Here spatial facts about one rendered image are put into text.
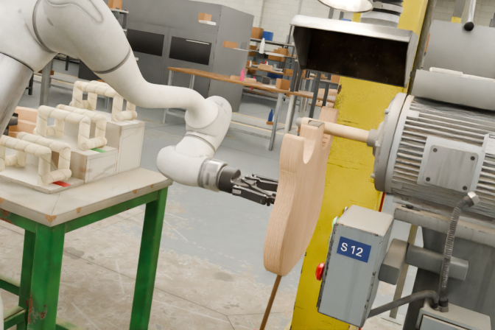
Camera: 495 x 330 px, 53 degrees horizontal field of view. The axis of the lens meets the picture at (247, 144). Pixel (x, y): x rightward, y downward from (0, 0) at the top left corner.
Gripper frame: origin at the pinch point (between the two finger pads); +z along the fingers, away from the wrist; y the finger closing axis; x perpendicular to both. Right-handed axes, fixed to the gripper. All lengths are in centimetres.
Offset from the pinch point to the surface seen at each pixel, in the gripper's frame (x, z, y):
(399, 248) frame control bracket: 0.2, 30.2, 10.6
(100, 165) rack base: -8, -64, -1
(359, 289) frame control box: -1.8, 25.5, 30.0
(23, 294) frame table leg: -80, -109, -10
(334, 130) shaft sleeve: 19.3, 6.8, -6.0
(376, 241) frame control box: 8.8, 26.6, 28.8
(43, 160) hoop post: -2, -68, 19
